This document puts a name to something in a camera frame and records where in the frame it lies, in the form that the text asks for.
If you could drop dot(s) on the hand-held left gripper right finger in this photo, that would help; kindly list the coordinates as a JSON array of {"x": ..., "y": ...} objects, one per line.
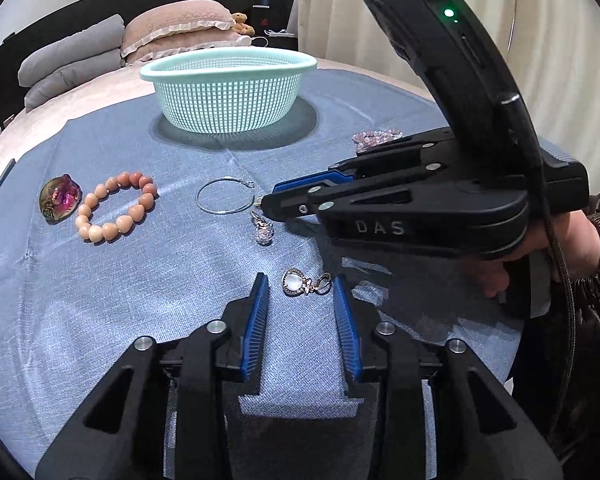
[{"x": 347, "y": 330}]

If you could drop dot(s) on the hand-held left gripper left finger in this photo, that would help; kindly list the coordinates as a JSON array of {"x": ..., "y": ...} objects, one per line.
[{"x": 257, "y": 330}]

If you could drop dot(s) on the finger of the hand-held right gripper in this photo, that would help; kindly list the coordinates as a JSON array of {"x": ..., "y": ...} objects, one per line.
[
  {"x": 290, "y": 204},
  {"x": 310, "y": 180}
]

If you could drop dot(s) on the clear crystal pendant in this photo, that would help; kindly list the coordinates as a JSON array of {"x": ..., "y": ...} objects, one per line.
[{"x": 264, "y": 234}]

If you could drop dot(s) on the gold pendant with white stone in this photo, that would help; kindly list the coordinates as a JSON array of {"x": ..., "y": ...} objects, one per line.
[{"x": 292, "y": 280}]

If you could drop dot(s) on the silver hoop earring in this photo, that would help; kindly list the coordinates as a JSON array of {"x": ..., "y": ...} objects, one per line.
[{"x": 198, "y": 199}]

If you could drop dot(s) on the mint green plastic basket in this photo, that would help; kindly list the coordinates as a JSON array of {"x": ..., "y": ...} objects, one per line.
[{"x": 220, "y": 100}]

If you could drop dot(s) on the person's right hand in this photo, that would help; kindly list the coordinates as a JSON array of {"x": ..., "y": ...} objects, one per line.
[{"x": 495, "y": 277}]

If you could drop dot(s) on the blue cloth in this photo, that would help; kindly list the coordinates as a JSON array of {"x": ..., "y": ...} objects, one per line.
[{"x": 130, "y": 310}]

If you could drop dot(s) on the white power strip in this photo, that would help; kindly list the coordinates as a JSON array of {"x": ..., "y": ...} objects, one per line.
[{"x": 280, "y": 33}]

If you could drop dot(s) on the white rounded device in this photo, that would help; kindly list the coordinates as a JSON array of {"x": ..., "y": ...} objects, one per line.
[{"x": 247, "y": 40}]

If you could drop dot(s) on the cream curtain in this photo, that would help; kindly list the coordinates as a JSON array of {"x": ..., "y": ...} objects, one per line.
[{"x": 340, "y": 10}]

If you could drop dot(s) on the black box with red triangle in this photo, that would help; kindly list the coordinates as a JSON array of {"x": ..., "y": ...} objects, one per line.
[{"x": 261, "y": 17}]

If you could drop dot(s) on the brown teddy bear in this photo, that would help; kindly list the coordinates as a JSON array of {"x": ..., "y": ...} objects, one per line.
[{"x": 241, "y": 22}]

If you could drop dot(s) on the pink frilled pillow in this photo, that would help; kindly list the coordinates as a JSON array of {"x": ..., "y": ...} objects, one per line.
[
  {"x": 175, "y": 20},
  {"x": 180, "y": 46}
]

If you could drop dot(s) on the grey folded quilt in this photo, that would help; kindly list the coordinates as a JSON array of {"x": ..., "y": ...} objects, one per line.
[
  {"x": 70, "y": 45},
  {"x": 65, "y": 85}
]

